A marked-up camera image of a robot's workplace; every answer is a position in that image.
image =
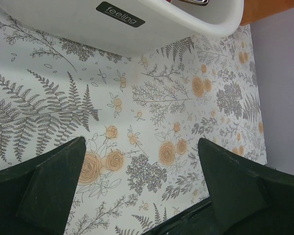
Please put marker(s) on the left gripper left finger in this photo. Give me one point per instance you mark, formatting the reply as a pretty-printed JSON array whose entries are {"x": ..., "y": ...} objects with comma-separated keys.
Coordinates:
[{"x": 36, "y": 195}]

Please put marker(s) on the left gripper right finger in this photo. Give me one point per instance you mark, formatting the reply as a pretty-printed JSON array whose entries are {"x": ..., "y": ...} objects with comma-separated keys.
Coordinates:
[{"x": 247, "y": 198}]

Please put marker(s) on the black square floral plate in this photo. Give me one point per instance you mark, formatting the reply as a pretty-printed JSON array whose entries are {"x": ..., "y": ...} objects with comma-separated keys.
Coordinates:
[{"x": 196, "y": 2}]

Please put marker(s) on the orange plastic bin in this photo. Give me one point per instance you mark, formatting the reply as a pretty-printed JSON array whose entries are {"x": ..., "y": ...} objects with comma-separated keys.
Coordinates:
[{"x": 255, "y": 10}]

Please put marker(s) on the white plastic bin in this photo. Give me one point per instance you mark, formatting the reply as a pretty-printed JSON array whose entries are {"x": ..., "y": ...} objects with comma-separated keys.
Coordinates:
[{"x": 127, "y": 27}]

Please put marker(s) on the floral table mat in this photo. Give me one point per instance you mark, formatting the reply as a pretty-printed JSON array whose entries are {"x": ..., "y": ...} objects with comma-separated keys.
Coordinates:
[{"x": 141, "y": 118}]

